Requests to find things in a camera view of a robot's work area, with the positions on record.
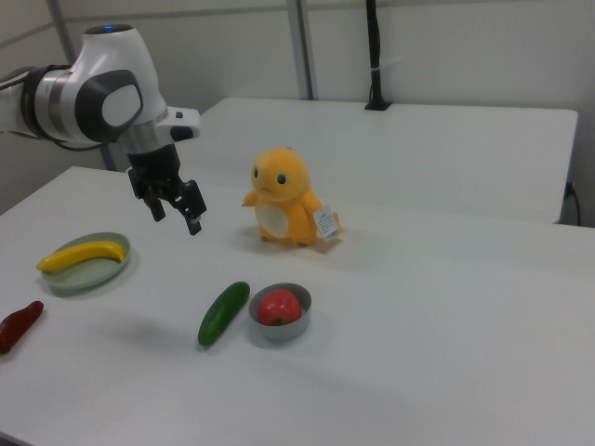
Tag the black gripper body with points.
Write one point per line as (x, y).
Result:
(153, 165)

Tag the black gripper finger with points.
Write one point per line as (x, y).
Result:
(193, 202)
(155, 204)

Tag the red chili pepper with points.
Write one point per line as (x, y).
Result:
(18, 325)

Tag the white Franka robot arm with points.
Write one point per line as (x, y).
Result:
(93, 69)

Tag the green plastic plate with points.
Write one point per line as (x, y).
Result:
(88, 276)

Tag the yellow toy banana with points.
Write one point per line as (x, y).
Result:
(79, 254)

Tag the orange plush dinosaur toy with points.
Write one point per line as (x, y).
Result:
(283, 186)

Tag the green toy cucumber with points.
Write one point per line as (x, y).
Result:
(223, 313)

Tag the white paper toy tag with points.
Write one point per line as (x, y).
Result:
(326, 223)

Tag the red toy apple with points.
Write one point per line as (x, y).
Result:
(279, 306)

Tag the grey round bowl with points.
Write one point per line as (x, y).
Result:
(279, 332)

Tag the black camera stand pole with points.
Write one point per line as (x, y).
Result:
(374, 46)

